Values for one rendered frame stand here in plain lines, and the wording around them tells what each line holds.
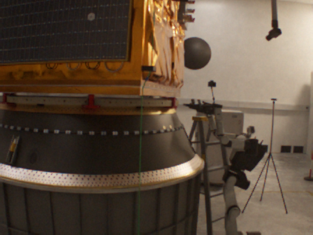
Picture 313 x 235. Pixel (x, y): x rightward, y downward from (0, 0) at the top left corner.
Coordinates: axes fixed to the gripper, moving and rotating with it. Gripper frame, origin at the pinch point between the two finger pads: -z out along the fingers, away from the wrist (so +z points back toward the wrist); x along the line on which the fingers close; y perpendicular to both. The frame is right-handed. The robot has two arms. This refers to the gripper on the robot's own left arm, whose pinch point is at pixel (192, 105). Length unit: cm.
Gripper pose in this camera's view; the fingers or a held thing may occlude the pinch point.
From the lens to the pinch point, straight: 280.9
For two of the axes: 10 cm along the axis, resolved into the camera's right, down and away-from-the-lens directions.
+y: 2.1, -9.7, -0.7
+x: 0.8, -0.6, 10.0
